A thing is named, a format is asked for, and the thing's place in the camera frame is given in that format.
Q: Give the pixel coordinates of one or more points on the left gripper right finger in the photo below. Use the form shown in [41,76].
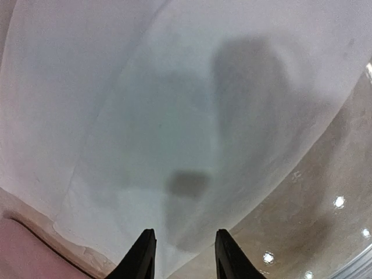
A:
[231,262]

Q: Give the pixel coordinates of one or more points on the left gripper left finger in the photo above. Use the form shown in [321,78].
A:
[139,261]

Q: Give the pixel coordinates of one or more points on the white t-shirt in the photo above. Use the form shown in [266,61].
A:
[180,116]

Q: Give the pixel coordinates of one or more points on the white plastic laundry basket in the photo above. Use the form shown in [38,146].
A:
[23,255]

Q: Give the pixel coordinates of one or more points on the front aluminium rail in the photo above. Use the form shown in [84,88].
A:
[358,268]

